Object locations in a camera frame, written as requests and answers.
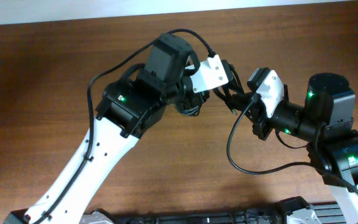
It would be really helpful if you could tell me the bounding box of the black USB cable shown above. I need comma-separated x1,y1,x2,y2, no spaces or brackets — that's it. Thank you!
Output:
212,63,245,116
175,99,202,118

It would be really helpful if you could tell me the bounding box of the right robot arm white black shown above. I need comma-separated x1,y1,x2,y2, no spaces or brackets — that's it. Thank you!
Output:
230,72,358,223

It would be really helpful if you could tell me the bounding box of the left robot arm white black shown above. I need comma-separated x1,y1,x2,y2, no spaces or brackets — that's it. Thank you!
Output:
5,30,220,223

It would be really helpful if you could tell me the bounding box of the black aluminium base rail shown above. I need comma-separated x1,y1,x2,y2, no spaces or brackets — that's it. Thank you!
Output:
80,196,346,224

